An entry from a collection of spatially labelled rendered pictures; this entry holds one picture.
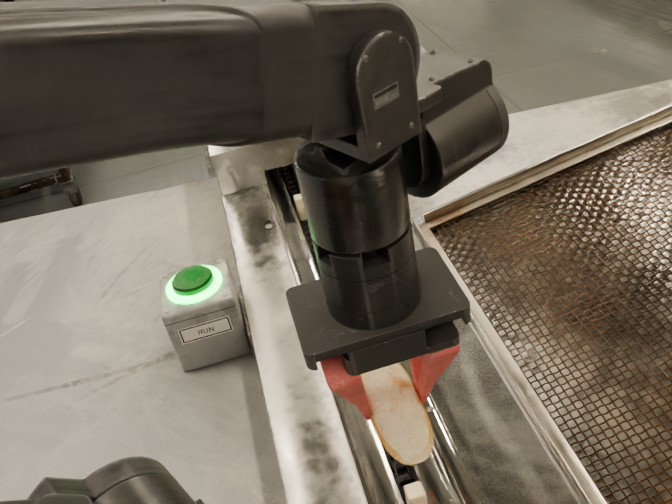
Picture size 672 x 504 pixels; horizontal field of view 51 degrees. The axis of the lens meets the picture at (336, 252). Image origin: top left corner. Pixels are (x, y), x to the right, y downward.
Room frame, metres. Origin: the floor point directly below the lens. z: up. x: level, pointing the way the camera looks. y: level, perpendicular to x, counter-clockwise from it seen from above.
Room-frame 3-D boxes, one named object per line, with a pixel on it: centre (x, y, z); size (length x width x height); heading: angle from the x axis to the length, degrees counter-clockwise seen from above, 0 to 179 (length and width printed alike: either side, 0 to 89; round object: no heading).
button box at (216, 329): (0.55, 0.14, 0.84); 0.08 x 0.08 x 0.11; 7
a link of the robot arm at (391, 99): (0.35, -0.05, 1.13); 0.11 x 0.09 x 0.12; 124
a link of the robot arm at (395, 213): (0.33, -0.02, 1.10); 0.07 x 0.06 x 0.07; 124
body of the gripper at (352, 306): (0.33, -0.02, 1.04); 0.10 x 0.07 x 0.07; 97
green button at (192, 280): (0.55, 0.14, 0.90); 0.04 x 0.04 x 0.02
